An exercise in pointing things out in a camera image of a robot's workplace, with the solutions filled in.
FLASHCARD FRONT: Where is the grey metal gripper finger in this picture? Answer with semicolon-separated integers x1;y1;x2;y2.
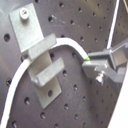
82;38;128;85

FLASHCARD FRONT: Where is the white cable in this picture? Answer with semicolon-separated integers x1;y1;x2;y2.
0;37;92;128

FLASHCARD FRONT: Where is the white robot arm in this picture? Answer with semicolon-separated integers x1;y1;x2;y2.
82;38;128;128

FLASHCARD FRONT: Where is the black perforated breadboard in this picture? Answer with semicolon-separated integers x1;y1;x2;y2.
0;0;128;128

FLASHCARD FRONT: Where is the metal cable clip near arm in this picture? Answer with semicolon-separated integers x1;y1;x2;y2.
9;3;64;109

